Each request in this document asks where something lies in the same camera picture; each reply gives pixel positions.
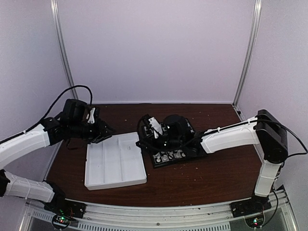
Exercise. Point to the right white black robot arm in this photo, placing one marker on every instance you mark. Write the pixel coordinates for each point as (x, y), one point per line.
(264, 130)

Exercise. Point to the white plastic compartment tray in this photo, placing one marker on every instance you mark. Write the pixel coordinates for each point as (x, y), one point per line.
(115, 162)

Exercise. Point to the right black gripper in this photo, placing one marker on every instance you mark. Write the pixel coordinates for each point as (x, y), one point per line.
(150, 143)

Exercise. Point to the black grey chess board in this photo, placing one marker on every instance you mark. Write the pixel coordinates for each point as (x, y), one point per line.
(174, 125)

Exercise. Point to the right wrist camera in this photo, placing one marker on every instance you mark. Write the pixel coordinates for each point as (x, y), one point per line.
(152, 124)

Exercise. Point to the white piece dark base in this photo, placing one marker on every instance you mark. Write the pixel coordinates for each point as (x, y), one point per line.
(171, 156)

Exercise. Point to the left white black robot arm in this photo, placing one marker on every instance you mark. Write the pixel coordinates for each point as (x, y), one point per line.
(77, 120)

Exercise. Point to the right aluminium frame post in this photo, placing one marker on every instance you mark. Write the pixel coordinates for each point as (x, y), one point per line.
(249, 51)

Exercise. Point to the aluminium frame post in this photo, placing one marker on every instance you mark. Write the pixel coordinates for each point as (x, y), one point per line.
(63, 53)
(249, 51)

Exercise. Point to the front aluminium rail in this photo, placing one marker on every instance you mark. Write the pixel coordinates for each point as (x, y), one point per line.
(211, 217)

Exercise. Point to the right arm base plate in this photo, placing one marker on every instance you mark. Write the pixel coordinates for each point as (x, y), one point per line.
(250, 208)

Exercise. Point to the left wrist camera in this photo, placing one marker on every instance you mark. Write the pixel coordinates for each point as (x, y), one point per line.
(93, 115)

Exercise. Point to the left aluminium frame post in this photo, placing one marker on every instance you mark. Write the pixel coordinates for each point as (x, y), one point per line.
(63, 53)

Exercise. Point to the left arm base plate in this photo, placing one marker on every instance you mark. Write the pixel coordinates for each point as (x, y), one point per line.
(69, 209)

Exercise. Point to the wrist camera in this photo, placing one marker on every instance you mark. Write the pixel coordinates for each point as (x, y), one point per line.
(93, 115)
(152, 124)

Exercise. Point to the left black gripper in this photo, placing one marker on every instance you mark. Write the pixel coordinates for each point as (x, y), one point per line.
(100, 131)

